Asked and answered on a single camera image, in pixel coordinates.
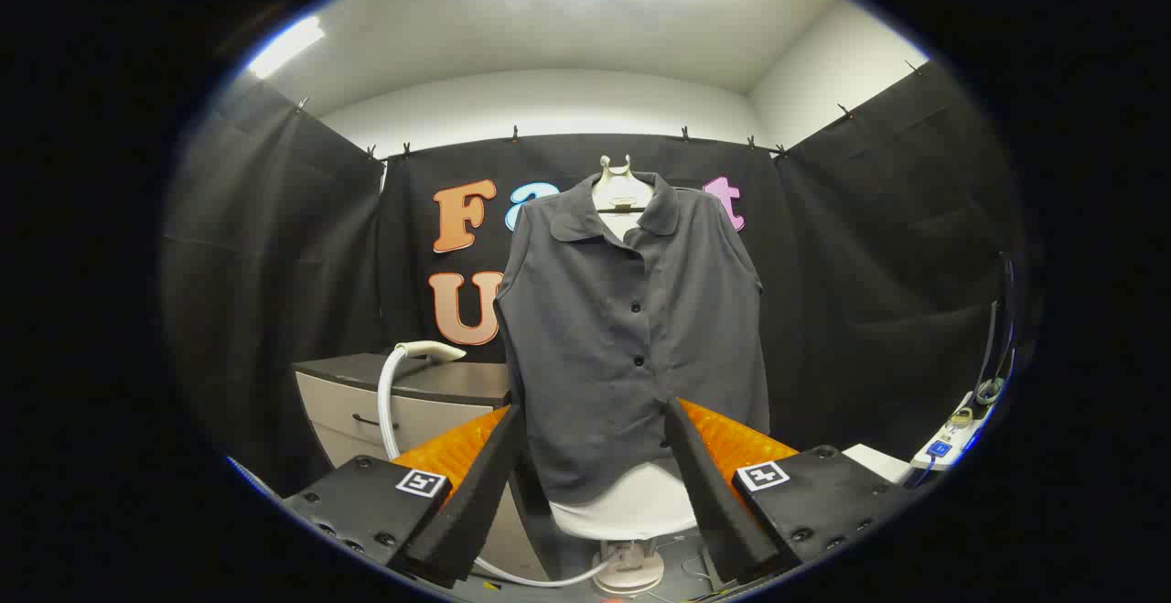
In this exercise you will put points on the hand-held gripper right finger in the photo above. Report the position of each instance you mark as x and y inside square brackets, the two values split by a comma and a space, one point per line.
[709, 493]

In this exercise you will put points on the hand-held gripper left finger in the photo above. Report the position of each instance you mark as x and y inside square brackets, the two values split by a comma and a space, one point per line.
[476, 493]

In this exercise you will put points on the grey sleeveless button shirt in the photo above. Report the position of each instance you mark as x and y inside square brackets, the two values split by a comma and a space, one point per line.
[604, 356]

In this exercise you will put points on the white mannequin torso stand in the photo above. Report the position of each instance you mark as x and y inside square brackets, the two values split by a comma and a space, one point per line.
[631, 502]

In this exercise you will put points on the grey drawer cabinet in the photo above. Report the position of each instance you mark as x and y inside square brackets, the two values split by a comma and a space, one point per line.
[338, 402]

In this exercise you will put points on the white cabinet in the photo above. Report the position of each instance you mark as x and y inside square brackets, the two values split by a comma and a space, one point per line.
[878, 463]

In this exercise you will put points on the white power strip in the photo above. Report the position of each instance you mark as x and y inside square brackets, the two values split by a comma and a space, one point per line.
[951, 434]

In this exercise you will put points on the black backdrop cloth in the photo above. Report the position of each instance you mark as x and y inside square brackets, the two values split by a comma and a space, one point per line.
[274, 264]

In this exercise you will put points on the rectangular ceiling light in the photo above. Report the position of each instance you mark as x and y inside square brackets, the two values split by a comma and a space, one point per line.
[285, 47]

